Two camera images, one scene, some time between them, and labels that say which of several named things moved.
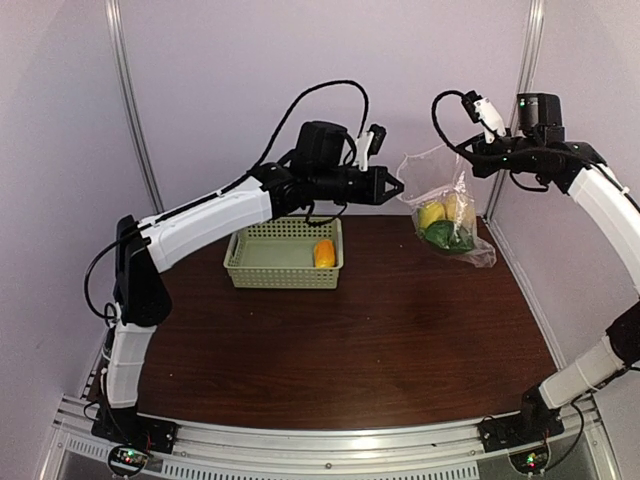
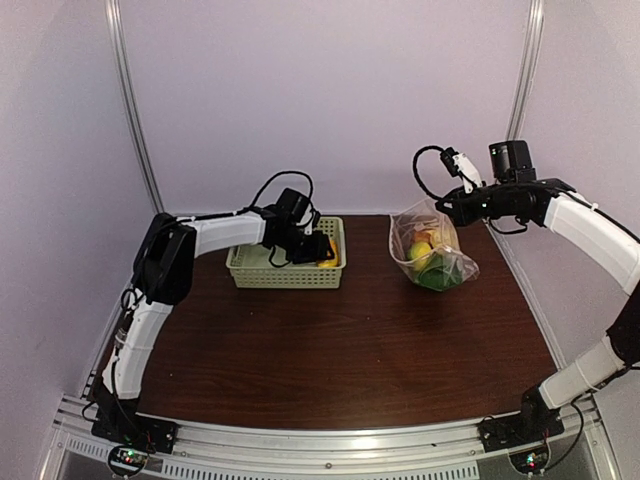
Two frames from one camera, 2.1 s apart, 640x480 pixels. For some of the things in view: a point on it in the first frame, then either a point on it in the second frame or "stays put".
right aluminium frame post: (531, 38) stays put
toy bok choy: (450, 235) -> (440, 273)
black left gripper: (383, 174) -> (318, 251)
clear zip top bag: (433, 182) -> (424, 240)
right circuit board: (530, 461) stays put
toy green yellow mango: (431, 212) -> (419, 253)
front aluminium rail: (453, 451) stays put
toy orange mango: (324, 254) stays put
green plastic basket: (281, 254) stays put
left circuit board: (127, 459) stays put
